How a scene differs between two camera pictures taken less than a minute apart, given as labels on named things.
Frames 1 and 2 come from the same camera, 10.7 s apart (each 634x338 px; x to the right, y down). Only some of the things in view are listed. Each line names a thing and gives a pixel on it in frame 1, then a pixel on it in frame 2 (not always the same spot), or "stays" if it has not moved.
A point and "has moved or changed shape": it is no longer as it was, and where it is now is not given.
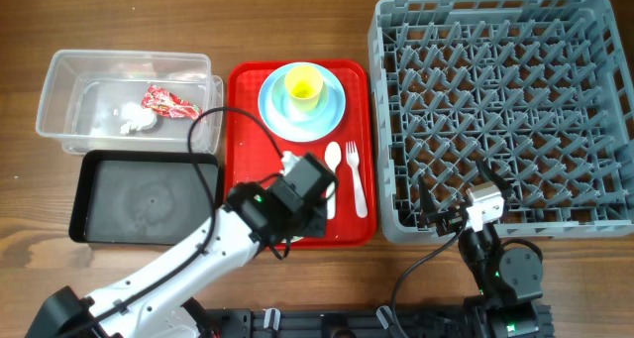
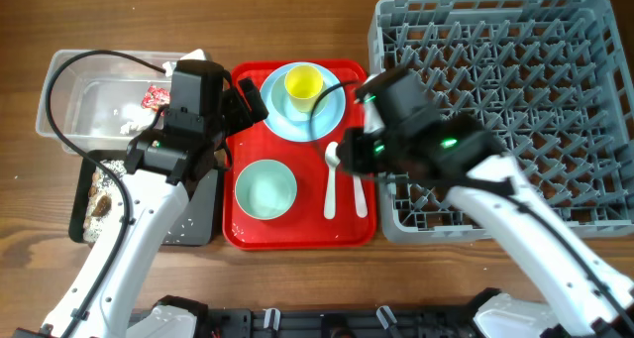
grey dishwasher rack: x=539 y=86 stays
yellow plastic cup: x=304 y=86 stays
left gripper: x=318 y=225 to x=258 y=108
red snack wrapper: x=166 y=103 stays
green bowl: x=293 y=239 has moved or changed shape
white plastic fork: x=353 y=158 stays
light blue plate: x=307 y=131 stays
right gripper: x=450 y=219 to x=359 y=157
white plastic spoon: x=333 y=155 stays
